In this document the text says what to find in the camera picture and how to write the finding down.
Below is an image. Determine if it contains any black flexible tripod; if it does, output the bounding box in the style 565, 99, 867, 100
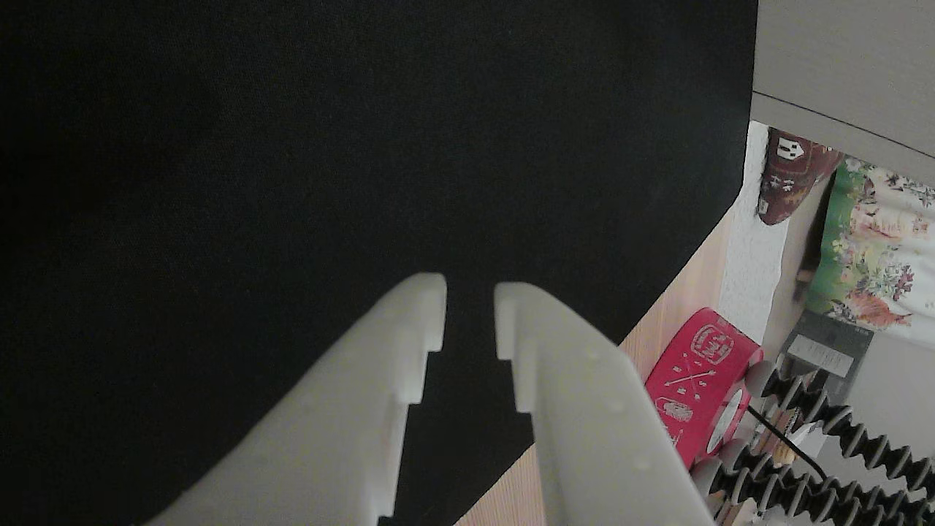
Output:
690, 359, 935, 526

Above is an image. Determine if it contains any red printed tape roll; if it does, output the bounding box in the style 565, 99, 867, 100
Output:
644, 307, 764, 470

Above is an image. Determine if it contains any dark red patterned pouch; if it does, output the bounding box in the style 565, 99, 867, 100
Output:
757, 129, 844, 226

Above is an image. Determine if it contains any dark grey labelled box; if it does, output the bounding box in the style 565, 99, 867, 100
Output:
774, 307, 875, 399

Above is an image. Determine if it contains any black desk mat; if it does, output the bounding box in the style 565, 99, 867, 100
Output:
0, 0, 759, 526

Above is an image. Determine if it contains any floral printed cloth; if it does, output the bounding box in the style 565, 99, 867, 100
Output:
804, 157, 935, 344

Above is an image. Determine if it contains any thin black camera cable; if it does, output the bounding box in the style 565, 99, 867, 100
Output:
744, 404, 830, 483

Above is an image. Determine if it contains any white cabinet side panel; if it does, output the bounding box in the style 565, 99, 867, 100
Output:
751, 0, 935, 183

